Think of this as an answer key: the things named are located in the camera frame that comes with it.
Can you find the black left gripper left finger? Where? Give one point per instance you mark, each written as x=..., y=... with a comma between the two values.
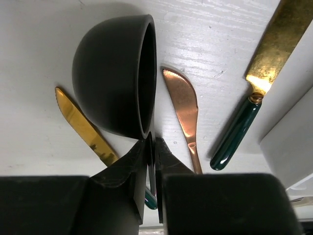
x=108, y=203

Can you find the white three-compartment tray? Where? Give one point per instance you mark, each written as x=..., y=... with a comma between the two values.
x=288, y=144

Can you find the rose gold knife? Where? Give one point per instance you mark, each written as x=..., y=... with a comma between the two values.
x=185, y=103

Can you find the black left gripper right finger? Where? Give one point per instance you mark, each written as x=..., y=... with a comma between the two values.
x=220, y=204

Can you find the black spoon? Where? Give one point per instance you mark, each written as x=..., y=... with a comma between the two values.
x=114, y=75

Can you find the gold knife green handle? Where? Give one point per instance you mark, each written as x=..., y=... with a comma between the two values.
x=86, y=131
x=282, y=34

